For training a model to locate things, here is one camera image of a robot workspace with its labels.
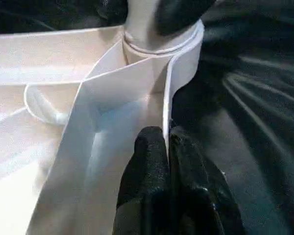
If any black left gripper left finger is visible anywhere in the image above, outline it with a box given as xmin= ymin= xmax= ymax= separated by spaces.
xmin=114 ymin=126 xmax=173 ymax=235

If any black plastic mat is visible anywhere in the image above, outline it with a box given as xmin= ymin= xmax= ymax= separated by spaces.
xmin=0 ymin=0 xmax=294 ymax=235

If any white plastic table leg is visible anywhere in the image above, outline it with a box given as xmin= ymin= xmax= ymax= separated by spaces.
xmin=123 ymin=0 xmax=201 ymax=54

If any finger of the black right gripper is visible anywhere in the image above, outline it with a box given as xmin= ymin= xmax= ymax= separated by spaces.
xmin=101 ymin=0 xmax=129 ymax=25
xmin=154 ymin=0 xmax=219 ymax=35

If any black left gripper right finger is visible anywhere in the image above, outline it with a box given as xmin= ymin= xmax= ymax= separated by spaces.
xmin=169 ymin=126 xmax=245 ymax=235

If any white plastic table top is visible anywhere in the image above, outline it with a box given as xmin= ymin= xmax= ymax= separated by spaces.
xmin=0 ymin=19 xmax=204 ymax=235

